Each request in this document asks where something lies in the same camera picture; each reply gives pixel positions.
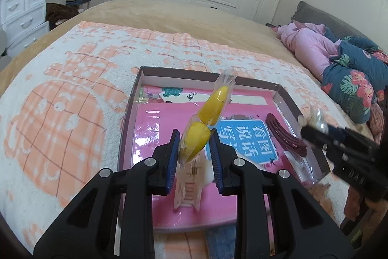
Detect peach checked fleece blanket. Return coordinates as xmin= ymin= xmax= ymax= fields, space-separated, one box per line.
xmin=0 ymin=21 xmax=348 ymax=259

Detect white drawer cabinet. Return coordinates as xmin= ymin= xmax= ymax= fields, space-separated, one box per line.
xmin=0 ymin=0 xmax=50 ymax=56

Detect pink fluffy cloth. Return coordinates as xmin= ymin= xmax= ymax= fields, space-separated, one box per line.
xmin=368 ymin=103 xmax=386 ymax=144

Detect blue floral quilt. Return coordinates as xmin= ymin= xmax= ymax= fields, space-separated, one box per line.
xmin=321 ymin=27 xmax=388 ymax=124

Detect grey quilted cushion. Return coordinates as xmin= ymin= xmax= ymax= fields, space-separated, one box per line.
xmin=291 ymin=1 xmax=388 ymax=49

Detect yellow candies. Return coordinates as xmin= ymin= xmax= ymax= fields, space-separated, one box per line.
xmin=177 ymin=68 xmax=237 ymax=170

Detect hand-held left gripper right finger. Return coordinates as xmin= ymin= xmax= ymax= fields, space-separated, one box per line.
xmin=209 ymin=129 xmax=355 ymax=259

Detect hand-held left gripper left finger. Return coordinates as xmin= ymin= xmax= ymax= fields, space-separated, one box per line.
xmin=33 ymin=129 xmax=182 ymax=259

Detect cream hair claw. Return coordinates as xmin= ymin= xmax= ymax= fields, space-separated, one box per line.
xmin=173 ymin=160 xmax=204 ymax=212

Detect bed with yellow sheet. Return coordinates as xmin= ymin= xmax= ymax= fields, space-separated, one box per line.
xmin=0 ymin=0 xmax=388 ymax=247

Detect pink quilt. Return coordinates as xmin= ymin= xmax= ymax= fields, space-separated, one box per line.
xmin=277 ymin=21 xmax=341 ymax=82

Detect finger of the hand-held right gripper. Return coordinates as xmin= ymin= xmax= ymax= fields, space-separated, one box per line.
xmin=300 ymin=125 xmax=332 ymax=152
xmin=326 ymin=125 xmax=352 ymax=141

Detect pink picture book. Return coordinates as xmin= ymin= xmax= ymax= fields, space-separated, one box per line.
xmin=133 ymin=84 xmax=304 ymax=229

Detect clear pearl packet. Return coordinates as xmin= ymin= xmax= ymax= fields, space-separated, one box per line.
xmin=299 ymin=109 xmax=329 ymax=134

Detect grey cardboard box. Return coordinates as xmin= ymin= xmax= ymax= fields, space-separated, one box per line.
xmin=117 ymin=66 xmax=329 ymax=232

